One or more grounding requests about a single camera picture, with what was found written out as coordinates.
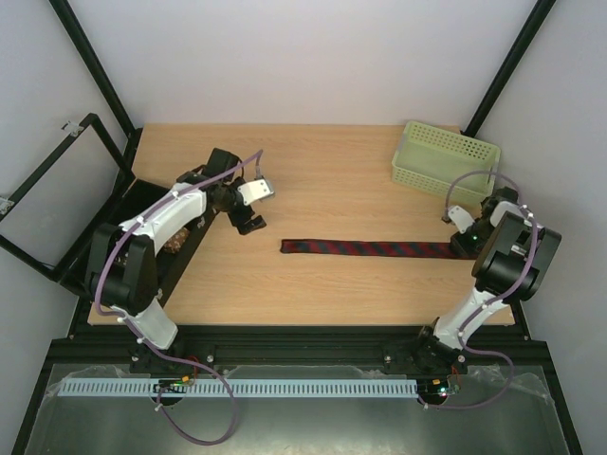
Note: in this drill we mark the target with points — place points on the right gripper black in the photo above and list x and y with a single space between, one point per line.
464 244

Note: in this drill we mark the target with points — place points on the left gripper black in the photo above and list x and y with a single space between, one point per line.
248 227

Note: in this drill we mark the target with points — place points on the red navy striped tie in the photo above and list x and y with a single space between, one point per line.
417 250

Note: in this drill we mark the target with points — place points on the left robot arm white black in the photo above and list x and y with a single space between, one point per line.
225 171

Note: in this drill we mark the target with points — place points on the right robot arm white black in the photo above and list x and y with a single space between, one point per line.
513 253

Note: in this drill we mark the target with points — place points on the brown patterned rolled tie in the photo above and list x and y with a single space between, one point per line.
177 241

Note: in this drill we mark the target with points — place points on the light green plastic basket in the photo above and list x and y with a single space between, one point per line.
443 163

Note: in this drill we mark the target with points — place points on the black open box lid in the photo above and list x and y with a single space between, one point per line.
48 222

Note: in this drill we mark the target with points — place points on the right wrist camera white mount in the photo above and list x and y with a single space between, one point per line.
459 217

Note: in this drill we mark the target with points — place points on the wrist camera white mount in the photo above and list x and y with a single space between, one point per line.
459 217
255 191

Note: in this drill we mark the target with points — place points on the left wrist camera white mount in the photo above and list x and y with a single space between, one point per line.
255 191

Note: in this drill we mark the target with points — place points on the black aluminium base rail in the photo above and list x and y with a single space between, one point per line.
388 349

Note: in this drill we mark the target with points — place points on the right black frame post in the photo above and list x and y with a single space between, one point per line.
532 25

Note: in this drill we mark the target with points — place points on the black frame post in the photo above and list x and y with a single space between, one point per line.
79 39
532 25

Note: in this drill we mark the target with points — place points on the light blue slotted cable duct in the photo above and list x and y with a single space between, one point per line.
241 388

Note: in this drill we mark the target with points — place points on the left black frame post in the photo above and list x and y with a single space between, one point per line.
79 39

